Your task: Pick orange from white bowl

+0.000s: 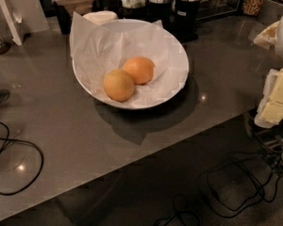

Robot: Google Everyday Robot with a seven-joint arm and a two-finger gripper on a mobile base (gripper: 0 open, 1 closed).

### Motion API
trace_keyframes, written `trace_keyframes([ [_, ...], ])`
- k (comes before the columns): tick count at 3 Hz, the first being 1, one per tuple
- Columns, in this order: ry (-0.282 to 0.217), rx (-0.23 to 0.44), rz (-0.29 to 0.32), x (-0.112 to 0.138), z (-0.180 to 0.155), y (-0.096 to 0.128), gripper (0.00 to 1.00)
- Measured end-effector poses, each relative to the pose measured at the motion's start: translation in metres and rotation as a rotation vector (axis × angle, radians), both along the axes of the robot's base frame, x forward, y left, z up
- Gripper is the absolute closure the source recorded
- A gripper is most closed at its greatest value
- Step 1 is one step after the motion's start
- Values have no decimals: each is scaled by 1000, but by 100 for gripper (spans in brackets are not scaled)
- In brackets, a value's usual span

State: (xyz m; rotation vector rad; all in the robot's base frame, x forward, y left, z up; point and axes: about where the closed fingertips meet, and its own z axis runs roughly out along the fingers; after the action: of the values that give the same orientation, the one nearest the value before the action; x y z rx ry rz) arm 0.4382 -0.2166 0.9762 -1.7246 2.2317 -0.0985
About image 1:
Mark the black cup with sachets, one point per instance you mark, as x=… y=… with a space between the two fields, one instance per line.
x=159 y=10

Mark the jar of nuts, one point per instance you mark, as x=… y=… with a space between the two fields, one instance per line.
x=251 y=7

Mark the black cup with napkins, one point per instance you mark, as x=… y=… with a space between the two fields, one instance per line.
x=134 y=9

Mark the white bowl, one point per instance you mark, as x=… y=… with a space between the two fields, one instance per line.
x=176 y=63

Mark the white stand board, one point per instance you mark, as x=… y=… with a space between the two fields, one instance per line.
x=14 y=22

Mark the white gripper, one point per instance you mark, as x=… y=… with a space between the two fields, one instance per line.
x=270 y=110

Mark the white paper liner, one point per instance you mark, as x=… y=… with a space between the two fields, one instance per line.
x=97 y=51

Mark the black cup with packets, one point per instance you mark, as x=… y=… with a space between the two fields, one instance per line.
x=185 y=15

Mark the orange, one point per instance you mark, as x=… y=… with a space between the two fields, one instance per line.
x=118 y=85
x=140 y=68

